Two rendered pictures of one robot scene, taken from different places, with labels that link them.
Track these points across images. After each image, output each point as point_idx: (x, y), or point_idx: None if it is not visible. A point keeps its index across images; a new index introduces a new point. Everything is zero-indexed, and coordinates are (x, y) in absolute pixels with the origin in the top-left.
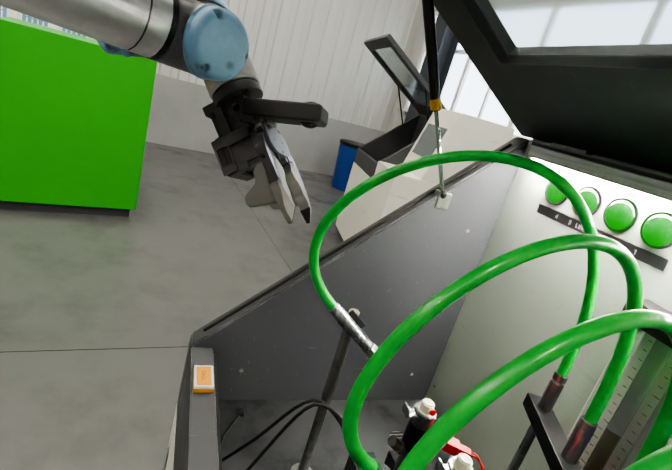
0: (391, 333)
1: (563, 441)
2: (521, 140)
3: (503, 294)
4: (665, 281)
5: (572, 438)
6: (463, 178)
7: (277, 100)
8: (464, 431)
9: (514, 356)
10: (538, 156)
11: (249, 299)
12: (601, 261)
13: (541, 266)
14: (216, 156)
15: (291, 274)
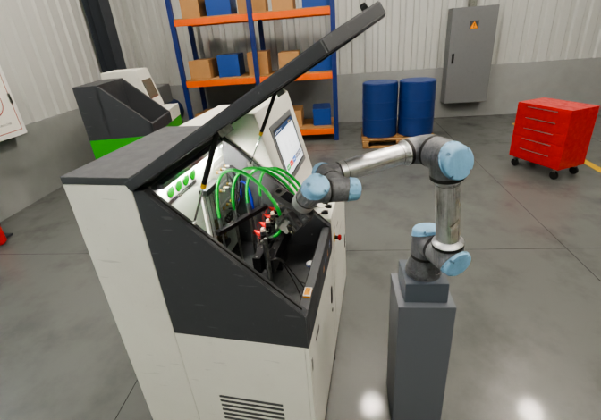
0: (293, 192)
1: (230, 222)
2: (148, 189)
3: None
4: (198, 183)
5: (236, 215)
6: (181, 214)
7: (292, 193)
8: None
9: None
10: (168, 185)
11: (281, 296)
12: (189, 195)
13: None
14: (311, 218)
15: (261, 281)
